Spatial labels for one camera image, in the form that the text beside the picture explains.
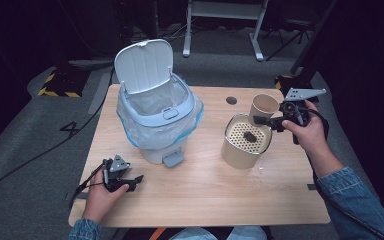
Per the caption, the white table frame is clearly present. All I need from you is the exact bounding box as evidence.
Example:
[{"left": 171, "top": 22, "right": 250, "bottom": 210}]
[{"left": 182, "top": 0, "right": 270, "bottom": 62}]

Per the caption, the clear plastic bin liner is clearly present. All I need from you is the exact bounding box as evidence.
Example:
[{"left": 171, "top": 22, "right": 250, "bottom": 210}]
[{"left": 115, "top": 78, "right": 205, "bottom": 151}]

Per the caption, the person's right hand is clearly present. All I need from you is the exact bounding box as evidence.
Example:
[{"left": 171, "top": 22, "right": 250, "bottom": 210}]
[{"left": 281, "top": 99, "right": 330, "bottom": 160}]

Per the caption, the grey floor cable cover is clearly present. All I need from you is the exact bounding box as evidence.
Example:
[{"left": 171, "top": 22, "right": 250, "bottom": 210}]
[{"left": 86, "top": 72, "right": 113, "bottom": 116}]

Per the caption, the person's left hand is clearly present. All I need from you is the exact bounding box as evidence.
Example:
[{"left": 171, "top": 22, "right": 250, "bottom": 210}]
[{"left": 83, "top": 181, "right": 130, "bottom": 223}]

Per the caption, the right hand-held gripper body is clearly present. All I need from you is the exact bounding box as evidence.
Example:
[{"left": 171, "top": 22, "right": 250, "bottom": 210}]
[{"left": 269, "top": 87, "right": 328, "bottom": 134}]

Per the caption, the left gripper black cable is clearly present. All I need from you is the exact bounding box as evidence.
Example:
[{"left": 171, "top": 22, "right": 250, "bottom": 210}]
[{"left": 69, "top": 159, "right": 109, "bottom": 203}]

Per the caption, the dark tea leaf clump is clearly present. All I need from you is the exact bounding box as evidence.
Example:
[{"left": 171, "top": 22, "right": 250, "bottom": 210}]
[{"left": 242, "top": 130, "right": 258, "bottom": 144}]

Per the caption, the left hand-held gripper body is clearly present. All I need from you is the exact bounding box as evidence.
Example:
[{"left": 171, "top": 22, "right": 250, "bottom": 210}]
[{"left": 102, "top": 154, "right": 132, "bottom": 193}]

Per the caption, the black tripod stand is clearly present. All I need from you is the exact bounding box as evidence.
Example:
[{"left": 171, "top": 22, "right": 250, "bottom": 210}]
[{"left": 265, "top": 14, "right": 316, "bottom": 63}]

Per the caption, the brown paper cup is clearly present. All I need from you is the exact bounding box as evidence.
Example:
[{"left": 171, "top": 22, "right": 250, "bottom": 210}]
[{"left": 248, "top": 93, "right": 280, "bottom": 128}]

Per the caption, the orange strap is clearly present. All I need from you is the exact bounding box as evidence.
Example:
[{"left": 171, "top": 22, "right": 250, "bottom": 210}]
[{"left": 148, "top": 227, "right": 166, "bottom": 240}]

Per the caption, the white pedal trash bin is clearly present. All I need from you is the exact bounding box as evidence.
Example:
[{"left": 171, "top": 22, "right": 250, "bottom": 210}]
[{"left": 113, "top": 38, "right": 205, "bottom": 169}]

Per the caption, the black floor cable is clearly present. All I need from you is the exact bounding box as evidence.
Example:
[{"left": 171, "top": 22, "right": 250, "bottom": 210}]
[{"left": 0, "top": 68, "right": 115, "bottom": 201}]

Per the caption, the beige bucket with strainer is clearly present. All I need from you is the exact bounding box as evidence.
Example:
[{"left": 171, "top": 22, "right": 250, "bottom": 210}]
[{"left": 220, "top": 113, "right": 274, "bottom": 170}]

